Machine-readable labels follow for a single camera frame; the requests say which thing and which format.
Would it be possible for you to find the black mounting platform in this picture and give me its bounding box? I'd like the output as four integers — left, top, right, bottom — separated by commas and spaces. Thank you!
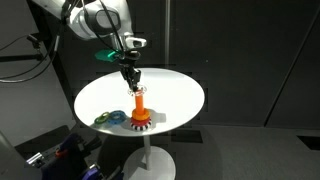
14, 124, 103, 180

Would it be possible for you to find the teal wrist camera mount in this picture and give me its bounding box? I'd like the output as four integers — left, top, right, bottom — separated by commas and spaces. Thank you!
94, 48, 122, 64

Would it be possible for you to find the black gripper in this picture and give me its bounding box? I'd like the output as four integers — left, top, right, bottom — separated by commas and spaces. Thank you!
117, 49, 142, 93

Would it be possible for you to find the red clamp handle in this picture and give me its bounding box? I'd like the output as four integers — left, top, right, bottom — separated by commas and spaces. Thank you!
54, 148, 70, 159

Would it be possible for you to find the red ring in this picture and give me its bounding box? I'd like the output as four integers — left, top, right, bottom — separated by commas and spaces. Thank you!
130, 115, 152, 126

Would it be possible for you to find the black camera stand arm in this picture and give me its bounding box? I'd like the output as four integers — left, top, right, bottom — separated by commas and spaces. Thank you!
0, 33, 47, 64

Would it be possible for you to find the blue clamp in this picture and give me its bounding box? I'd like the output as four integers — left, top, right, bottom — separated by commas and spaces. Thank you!
25, 151, 45, 168
82, 165, 102, 180
61, 132, 85, 155

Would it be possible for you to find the silver vertical pole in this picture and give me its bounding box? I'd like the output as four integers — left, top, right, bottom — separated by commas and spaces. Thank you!
164, 0, 172, 69

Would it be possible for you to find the orange stacking peg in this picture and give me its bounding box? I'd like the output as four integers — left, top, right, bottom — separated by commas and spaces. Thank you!
133, 92, 146, 113

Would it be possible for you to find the green spiky ring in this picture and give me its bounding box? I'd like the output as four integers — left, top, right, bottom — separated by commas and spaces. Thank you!
95, 111, 111, 124

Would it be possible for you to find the blue dotted ring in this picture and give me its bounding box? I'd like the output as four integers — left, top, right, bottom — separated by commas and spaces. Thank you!
107, 110, 128, 125

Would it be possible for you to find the grey rounded housing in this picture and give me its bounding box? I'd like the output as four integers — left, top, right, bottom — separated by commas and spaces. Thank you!
0, 130, 34, 180

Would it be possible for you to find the black white striped base ring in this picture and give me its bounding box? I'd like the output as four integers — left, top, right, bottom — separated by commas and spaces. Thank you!
130, 119, 153, 133

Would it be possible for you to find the white table pedestal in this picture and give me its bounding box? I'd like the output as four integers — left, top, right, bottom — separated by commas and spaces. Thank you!
122, 133, 177, 180

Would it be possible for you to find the thin black cable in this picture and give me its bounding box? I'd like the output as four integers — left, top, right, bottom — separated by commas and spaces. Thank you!
0, 35, 29, 52

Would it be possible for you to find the teal ring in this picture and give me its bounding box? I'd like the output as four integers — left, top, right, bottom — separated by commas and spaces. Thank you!
94, 116, 107, 126

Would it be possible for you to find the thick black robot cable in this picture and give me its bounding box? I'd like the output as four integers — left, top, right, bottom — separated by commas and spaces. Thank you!
0, 34, 61, 84
0, 36, 58, 81

